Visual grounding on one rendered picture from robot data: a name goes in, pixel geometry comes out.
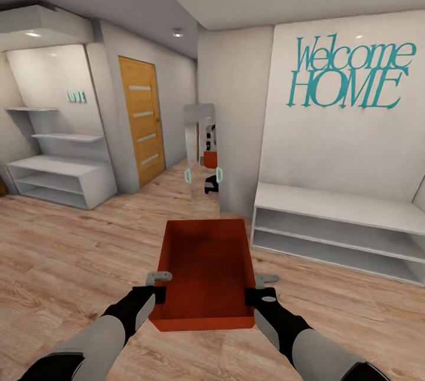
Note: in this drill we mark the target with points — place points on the storage box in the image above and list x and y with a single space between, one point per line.
210 263

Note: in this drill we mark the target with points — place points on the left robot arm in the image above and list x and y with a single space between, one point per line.
89 355

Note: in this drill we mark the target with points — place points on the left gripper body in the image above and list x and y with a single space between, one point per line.
160 294

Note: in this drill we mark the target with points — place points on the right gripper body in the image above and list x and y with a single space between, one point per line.
252 293

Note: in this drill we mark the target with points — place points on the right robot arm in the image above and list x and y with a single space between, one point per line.
315 357

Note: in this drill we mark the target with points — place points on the standing mirror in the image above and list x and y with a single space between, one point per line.
201 142

